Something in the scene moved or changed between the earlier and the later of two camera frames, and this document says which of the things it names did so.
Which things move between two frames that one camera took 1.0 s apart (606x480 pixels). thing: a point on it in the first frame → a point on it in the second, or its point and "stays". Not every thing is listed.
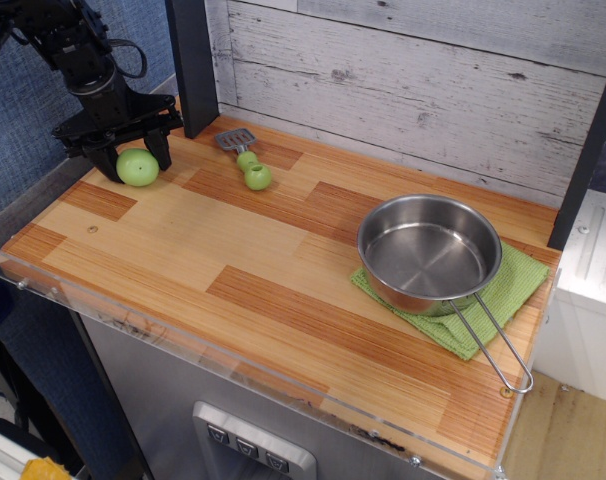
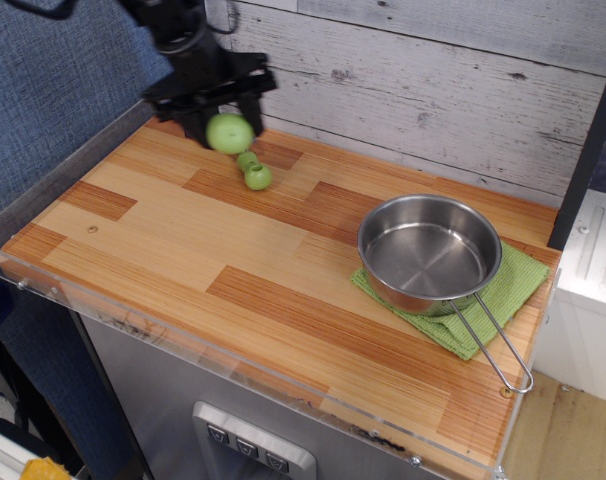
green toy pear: x=137 y=167 → x=230 y=133
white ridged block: x=582 y=347 stays
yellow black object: x=44 y=469 stays
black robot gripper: x=115 y=114 → x=203 y=77
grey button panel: x=237 y=448 stays
